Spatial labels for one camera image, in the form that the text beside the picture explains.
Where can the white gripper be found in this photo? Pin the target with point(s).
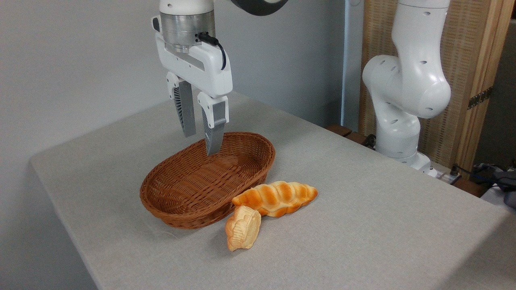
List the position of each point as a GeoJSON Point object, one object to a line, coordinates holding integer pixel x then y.
{"type": "Point", "coordinates": [209, 70]}

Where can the small shell-shaped bread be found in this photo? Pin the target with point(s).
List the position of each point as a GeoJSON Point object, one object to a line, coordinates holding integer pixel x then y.
{"type": "Point", "coordinates": [242, 229]}

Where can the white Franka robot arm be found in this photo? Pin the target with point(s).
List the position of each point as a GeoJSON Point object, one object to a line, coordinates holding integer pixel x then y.
{"type": "Point", "coordinates": [407, 80]}

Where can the brown wicker oval basket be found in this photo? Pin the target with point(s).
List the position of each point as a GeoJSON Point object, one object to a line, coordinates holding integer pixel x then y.
{"type": "Point", "coordinates": [189, 189]}

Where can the long braided bread loaf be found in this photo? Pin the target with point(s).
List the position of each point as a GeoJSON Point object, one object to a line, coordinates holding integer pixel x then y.
{"type": "Point", "coordinates": [278, 197]}

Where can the brown wooden block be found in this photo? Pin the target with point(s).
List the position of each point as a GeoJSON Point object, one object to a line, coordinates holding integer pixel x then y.
{"type": "Point", "coordinates": [338, 129]}

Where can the grey tablecloth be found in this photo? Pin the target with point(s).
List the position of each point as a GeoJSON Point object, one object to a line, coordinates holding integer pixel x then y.
{"type": "Point", "coordinates": [363, 233]}

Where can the white power strip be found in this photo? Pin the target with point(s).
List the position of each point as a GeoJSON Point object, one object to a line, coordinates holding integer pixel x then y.
{"type": "Point", "coordinates": [448, 176]}

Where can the wooden woven folding screen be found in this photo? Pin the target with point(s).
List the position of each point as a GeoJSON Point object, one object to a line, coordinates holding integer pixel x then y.
{"type": "Point", "coordinates": [463, 60]}

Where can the dark metal screen hinge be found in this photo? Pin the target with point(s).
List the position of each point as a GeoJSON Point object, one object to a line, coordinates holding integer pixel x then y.
{"type": "Point", "coordinates": [479, 98]}

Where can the dark grey bag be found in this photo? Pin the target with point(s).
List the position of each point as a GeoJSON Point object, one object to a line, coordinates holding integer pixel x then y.
{"type": "Point", "coordinates": [504, 179]}

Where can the white vertical wall trim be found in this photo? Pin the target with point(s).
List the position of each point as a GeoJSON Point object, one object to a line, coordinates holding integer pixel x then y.
{"type": "Point", "coordinates": [345, 60]}

